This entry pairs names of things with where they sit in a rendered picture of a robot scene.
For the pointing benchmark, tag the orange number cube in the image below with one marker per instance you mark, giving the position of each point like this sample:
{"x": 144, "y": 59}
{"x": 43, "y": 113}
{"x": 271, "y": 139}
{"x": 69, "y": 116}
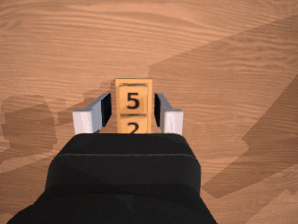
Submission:
{"x": 133, "y": 123}
{"x": 133, "y": 98}

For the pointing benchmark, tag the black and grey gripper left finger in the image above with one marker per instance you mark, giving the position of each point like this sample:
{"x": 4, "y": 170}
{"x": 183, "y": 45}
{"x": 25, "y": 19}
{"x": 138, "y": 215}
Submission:
{"x": 94, "y": 116}

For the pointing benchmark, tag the light wooden tray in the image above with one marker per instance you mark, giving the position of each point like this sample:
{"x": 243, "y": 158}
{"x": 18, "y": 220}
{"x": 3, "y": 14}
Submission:
{"x": 148, "y": 82}

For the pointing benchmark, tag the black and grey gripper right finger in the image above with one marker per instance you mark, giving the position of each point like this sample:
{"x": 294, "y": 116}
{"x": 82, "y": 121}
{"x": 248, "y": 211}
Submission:
{"x": 168, "y": 119}

